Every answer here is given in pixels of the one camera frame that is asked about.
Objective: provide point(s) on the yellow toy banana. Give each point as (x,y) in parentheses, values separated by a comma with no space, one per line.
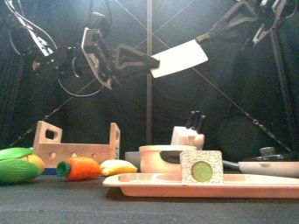
(116,167)

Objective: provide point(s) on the white toy knife block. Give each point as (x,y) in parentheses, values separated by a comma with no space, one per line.
(188,140)

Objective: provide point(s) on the small blue block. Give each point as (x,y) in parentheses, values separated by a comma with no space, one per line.
(48,171)

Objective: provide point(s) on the white block green oval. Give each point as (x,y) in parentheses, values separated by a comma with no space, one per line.
(201,170)

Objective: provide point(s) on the small grey container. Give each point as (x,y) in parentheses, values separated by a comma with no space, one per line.
(132,159)

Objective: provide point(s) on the vertical metal frame pole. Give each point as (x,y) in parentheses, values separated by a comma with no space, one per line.
(149,110)

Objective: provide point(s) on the pink plastic tray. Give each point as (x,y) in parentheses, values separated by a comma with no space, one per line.
(201,188)

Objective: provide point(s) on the cream toy pot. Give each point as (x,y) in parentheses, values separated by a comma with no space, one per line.
(154,160)

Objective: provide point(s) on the wooden toy crate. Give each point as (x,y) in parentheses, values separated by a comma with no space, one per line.
(73,150)

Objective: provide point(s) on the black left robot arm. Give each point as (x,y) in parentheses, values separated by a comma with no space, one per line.
(34,40)

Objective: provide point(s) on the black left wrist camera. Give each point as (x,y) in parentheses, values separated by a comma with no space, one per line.
(98,20)

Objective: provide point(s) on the orange toy carrot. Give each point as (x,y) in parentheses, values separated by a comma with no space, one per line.
(81,168)

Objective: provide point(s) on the toy corn green husk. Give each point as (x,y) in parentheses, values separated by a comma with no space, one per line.
(17,170)

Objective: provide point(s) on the white toy cleaver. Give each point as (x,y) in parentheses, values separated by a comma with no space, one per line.
(178,58)

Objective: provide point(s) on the black pan lid grey knob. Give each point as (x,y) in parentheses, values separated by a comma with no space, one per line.
(272,157)

